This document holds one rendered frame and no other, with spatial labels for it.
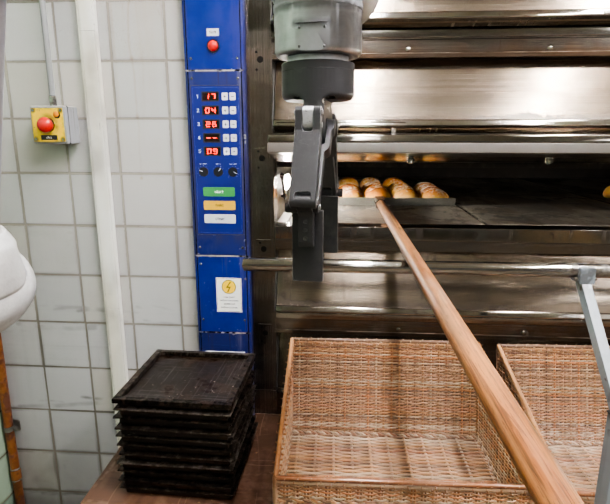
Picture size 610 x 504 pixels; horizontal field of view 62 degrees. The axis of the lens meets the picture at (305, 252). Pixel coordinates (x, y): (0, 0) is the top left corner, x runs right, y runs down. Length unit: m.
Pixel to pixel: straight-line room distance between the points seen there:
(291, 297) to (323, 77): 1.05
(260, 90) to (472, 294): 0.82
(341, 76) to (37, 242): 1.34
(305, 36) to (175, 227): 1.08
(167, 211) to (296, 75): 1.06
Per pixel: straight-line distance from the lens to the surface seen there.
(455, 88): 1.47
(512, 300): 1.57
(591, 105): 1.56
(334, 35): 0.52
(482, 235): 1.51
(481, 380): 0.56
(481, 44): 1.49
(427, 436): 1.60
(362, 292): 1.50
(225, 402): 1.23
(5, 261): 1.01
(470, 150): 1.32
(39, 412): 1.95
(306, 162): 0.47
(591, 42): 1.58
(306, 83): 0.52
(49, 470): 2.06
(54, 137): 1.57
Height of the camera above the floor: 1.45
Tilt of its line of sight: 13 degrees down
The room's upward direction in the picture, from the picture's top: straight up
